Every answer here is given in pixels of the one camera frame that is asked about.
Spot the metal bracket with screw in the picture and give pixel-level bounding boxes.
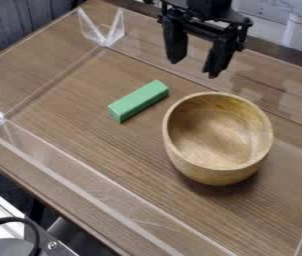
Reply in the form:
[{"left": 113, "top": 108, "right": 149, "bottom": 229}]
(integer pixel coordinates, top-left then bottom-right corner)
[{"left": 26, "top": 217, "right": 80, "bottom": 256}]

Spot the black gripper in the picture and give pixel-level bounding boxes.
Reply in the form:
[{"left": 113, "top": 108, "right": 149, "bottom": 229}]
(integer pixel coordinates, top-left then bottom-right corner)
[{"left": 159, "top": 0, "right": 252, "bottom": 79}]

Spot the green rectangular block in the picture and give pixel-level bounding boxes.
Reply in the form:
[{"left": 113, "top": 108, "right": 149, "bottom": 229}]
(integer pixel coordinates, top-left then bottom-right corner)
[{"left": 108, "top": 80, "right": 169, "bottom": 123}]

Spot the clear acrylic corner bracket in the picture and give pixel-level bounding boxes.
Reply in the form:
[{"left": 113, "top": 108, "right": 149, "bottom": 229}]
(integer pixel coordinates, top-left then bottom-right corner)
[{"left": 76, "top": 8, "right": 125, "bottom": 47}]

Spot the black cable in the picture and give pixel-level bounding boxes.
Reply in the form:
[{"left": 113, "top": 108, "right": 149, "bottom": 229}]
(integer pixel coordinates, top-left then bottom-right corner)
[{"left": 0, "top": 216, "right": 42, "bottom": 256}]

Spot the brown wooden bowl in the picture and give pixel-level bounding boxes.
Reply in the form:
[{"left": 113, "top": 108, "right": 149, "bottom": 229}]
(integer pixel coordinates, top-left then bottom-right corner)
[{"left": 161, "top": 92, "right": 274, "bottom": 186}]

